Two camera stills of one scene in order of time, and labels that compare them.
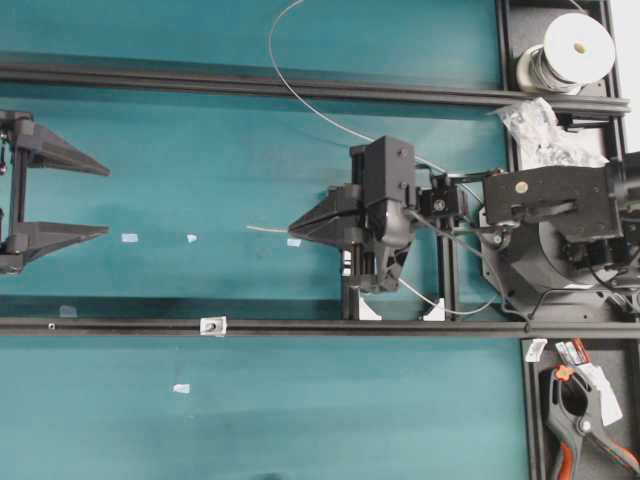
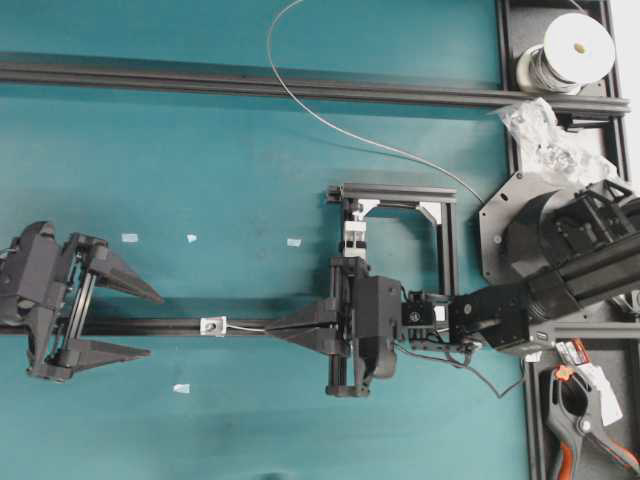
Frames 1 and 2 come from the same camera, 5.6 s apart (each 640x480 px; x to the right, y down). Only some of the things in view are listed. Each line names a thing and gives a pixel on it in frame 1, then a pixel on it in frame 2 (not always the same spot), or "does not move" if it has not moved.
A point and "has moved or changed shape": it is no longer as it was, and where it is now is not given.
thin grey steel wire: [318, 116] has moved or changed shape
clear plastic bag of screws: [539, 141] does not move
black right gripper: [385, 171] -> [376, 318]
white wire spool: [577, 49] does not move
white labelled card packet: [575, 351] does not move
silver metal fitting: [213, 326] does not move
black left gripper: [21, 240] -> [43, 284]
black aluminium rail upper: [305, 85] does not move
